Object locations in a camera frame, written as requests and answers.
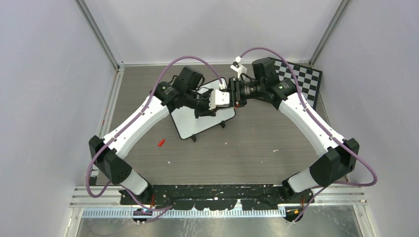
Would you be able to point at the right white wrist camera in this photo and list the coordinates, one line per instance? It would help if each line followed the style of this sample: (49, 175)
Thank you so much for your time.
(238, 67)

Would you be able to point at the black white checkerboard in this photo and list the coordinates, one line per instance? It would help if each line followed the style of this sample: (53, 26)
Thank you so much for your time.
(309, 79)

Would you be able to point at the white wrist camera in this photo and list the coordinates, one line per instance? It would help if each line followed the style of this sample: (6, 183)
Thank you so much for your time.
(238, 67)
(219, 97)

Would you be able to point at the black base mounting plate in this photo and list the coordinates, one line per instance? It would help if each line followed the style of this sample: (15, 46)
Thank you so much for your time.
(217, 197)

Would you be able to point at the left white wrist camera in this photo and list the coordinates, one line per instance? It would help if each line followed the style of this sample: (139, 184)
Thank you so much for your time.
(219, 97)

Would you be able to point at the white whiteboard with black frame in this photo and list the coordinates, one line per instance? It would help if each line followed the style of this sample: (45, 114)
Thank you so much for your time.
(187, 126)

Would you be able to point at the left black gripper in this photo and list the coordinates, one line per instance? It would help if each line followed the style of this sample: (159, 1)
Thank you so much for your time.
(206, 112)

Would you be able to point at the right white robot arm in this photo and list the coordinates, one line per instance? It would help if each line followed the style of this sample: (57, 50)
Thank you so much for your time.
(335, 160)

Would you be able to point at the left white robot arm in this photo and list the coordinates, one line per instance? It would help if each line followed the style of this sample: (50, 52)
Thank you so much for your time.
(108, 153)

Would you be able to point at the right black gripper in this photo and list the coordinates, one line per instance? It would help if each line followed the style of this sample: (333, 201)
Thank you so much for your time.
(233, 87)

